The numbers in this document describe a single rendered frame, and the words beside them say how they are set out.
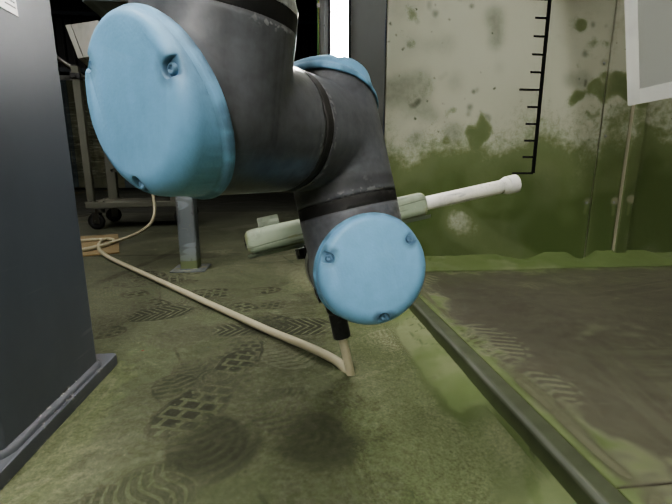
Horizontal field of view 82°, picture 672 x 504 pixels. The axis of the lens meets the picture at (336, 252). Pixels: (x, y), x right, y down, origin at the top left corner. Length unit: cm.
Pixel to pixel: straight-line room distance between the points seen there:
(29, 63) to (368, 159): 49
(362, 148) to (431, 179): 95
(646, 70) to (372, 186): 71
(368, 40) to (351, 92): 94
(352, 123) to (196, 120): 14
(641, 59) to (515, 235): 65
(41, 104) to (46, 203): 13
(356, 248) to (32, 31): 54
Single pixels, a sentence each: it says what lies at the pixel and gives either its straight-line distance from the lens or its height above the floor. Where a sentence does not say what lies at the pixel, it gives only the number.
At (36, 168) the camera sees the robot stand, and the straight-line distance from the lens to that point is 65.
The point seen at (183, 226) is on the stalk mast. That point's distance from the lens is 146.
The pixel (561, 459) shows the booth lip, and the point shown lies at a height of 4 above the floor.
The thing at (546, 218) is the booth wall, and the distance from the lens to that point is 145.
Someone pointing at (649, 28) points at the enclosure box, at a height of 59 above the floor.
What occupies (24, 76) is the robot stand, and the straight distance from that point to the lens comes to 67.
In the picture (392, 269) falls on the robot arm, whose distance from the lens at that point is 31.
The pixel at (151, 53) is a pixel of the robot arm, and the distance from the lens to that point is 21.
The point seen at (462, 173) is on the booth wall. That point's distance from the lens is 130.
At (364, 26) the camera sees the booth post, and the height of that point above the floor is 75.
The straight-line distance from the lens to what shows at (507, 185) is 75.
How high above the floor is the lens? 34
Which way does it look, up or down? 11 degrees down
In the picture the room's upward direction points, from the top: straight up
